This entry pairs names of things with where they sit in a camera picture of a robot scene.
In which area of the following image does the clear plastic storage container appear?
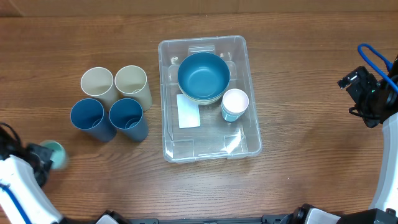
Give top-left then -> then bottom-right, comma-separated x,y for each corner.
158,35 -> 262,163

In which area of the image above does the cream tall cup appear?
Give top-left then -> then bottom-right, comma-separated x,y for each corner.
80,67 -> 120,111
114,65 -> 152,111

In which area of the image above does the light blue small cup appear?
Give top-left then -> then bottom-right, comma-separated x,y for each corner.
221,106 -> 242,123

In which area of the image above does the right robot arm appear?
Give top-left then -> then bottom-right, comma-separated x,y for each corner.
338,66 -> 397,211

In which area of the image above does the pink small cup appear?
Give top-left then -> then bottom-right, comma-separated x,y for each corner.
222,88 -> 249,114

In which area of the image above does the white label in container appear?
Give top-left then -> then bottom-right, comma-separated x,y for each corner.
177,94 -> 200,129

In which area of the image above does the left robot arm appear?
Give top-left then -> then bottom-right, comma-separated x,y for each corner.
1,123 -> 65,223

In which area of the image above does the cream bowl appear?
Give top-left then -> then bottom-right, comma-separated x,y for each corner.
178,85 -> 227,105

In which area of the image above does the dark blue tall cup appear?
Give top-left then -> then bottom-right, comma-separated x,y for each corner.
109,98 -> 149,142
70,98 -> 117,142

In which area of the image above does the mint green small cup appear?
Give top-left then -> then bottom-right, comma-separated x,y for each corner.
39,140 -> 69,170

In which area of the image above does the dark blue bowl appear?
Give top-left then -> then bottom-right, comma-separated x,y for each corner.
177,52 -> 231,100

